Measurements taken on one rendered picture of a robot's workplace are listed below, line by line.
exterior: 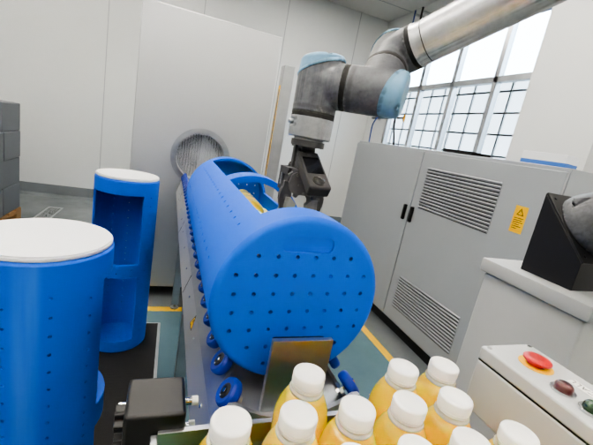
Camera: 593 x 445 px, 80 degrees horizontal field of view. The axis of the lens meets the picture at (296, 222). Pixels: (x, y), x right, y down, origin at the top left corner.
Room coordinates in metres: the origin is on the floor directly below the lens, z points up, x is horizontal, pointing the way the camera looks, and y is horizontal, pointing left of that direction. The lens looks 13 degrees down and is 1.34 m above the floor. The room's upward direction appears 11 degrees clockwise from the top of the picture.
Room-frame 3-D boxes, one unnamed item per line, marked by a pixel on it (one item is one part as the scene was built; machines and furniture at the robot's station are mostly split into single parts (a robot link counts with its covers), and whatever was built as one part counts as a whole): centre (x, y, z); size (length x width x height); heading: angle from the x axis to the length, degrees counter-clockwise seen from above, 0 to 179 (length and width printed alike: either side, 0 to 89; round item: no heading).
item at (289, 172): (0.78, 0.01, 1.28); 0.09 x 0.08 x 0.12; 21
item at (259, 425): (0.42, -0.07, 0.96); 0.40 x 0.01 x 0.03; 111
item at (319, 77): (0.78, 0.01, 1.45); 0.10 x 0.09 x 0.12; 75
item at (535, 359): (0.46, -0.37, 1.11); 0.04 x 0.04 x 0.01
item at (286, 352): (0.50, -0.04, 0.99); 0.10 x 0.02 x 0.12; 111
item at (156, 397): (0.38, 0.13, 0.95); 0.10 x 0.07 x 0.10; 111
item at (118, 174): (1.69, 0.84, 1.03); 0.28 x 0.28 x 0.01
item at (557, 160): (2.09, -1.33, 1.48); 0.24 x 0.12 x 0.08; 29
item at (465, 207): (2.85, -1.08, 0.72); 2.15 x 0.54 x 1.45; 21
